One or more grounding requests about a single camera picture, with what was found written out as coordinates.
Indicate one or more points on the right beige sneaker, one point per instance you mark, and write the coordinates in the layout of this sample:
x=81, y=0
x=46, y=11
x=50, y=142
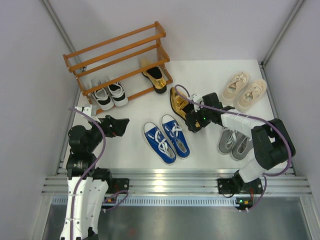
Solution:
x=251, y=95

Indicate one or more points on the perforated grey cable tray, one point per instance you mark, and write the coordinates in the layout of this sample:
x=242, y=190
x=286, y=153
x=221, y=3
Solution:
x=179, y=201

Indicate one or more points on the gold loafer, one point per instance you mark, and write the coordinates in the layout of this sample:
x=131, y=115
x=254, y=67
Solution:
x=157, y=79
x=179, y=105

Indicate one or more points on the aluminium rail frame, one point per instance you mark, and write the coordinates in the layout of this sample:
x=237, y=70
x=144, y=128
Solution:
x=179, y=182

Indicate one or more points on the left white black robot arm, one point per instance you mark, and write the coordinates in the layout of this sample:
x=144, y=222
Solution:
x=89, y=186

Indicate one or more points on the beige sneaker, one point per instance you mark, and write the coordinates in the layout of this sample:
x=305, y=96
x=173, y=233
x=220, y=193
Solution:
x=234, y=86
x=251, y=95

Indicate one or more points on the orange wooden shoe shelf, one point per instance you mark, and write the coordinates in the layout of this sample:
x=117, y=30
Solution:
x=120, y=59

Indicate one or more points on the left grey canvas sneaker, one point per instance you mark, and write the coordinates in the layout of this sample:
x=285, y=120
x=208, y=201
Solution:
x=227, y=140

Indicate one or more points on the right grey canvas sneaker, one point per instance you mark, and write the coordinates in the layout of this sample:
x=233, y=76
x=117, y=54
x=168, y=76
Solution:
x=243, y=145

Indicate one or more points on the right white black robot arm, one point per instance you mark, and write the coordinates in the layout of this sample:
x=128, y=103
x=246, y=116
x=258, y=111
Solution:
x=271, y=142

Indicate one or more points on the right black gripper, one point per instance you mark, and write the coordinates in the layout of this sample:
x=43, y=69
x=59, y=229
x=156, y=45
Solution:
x=192, y=116

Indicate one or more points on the grey canvas sneaker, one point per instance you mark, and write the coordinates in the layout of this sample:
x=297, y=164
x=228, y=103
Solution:
x=227, y=140
x=243, y=145

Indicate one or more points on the blue canvas sneaker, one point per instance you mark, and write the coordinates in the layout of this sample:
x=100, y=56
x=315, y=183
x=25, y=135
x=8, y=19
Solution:
x=176, y=136
x=159, y=143

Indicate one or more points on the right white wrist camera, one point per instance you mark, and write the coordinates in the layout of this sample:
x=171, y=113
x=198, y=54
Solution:
x=196, y=100

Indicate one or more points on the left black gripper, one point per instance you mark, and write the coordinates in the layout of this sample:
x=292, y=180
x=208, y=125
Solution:
x=118, y=126

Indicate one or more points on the black white sneaker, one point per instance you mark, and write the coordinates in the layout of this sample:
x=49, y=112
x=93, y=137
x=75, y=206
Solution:
x=103, y=99
x=118, y=94

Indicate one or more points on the left beige sneaker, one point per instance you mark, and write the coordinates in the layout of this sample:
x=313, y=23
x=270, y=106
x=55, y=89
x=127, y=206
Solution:
x=234, y=86

